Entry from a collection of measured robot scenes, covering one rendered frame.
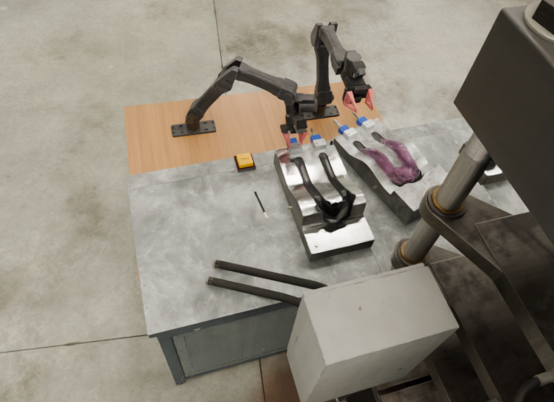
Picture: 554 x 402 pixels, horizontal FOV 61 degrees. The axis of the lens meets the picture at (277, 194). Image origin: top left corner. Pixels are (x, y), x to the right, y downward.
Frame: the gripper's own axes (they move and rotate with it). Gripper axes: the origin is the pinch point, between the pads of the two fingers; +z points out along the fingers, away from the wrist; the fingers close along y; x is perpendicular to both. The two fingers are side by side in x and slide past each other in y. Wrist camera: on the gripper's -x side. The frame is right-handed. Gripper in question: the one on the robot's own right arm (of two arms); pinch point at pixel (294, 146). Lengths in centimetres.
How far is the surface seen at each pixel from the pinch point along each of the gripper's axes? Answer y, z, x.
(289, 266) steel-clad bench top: -16, 33, -37
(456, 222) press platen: 6, -15, -101
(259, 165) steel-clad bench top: -14.7, 8.8, 7.2
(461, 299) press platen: 13, 12, -97
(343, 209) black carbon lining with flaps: 9.8, 19.3, -27.5
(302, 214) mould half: -8.2, 15.8, -30.7
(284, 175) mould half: -7.9, 8.3, -9.1
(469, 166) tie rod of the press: 4, -30, -105
